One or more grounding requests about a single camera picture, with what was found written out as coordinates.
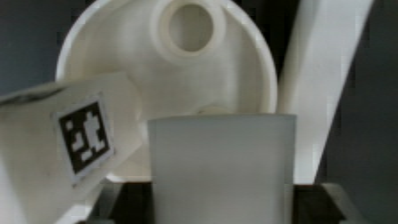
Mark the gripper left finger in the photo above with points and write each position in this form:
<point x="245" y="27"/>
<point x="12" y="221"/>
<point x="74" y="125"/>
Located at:
<point x="124" y="206"/>

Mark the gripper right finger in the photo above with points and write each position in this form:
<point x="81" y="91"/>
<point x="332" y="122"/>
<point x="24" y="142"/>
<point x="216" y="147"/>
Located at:
<point x="325" y="206"/>

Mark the white stool leg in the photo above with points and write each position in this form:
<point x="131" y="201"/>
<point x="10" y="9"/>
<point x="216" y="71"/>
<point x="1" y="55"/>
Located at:
<point x="69" y="137"/>
<point x="223" y="169"/>

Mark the white round stool seat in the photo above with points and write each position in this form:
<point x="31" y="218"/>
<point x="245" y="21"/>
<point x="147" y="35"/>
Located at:
<point x="188" y="46"/>

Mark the white right fence bar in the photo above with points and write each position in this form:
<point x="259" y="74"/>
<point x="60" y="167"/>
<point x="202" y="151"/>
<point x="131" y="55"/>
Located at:
<point x="326" y="36"/>

